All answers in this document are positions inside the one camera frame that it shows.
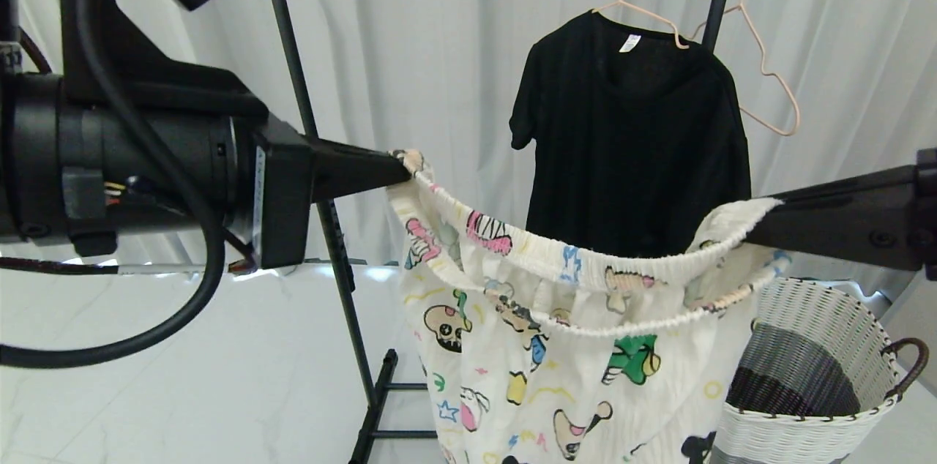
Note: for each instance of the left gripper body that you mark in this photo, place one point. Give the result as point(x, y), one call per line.
point(285, 193)

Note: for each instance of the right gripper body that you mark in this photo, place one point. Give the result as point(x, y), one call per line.
point(928, 215)

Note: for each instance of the cream printed shorts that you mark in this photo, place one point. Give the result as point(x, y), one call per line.
point(527, 347)

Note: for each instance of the black T-shirt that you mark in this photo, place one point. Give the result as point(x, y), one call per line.
point(629, 149)

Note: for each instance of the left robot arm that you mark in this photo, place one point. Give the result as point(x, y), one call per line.
point(6, 10)

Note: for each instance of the white laundry basket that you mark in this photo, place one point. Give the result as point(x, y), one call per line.
point(805, 442)

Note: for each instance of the pale grey cabinet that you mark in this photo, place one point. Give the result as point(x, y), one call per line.
point(915, 310)

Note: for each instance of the white curtain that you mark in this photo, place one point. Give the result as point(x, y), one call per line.
point(424, 47)

